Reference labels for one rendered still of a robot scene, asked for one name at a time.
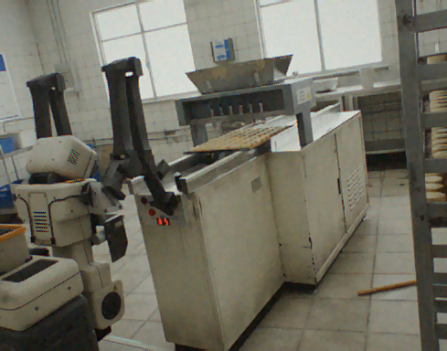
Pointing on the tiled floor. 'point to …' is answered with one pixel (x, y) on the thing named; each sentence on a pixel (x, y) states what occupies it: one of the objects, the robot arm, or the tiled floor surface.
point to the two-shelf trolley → (7, 171)
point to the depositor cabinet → (318, 198)
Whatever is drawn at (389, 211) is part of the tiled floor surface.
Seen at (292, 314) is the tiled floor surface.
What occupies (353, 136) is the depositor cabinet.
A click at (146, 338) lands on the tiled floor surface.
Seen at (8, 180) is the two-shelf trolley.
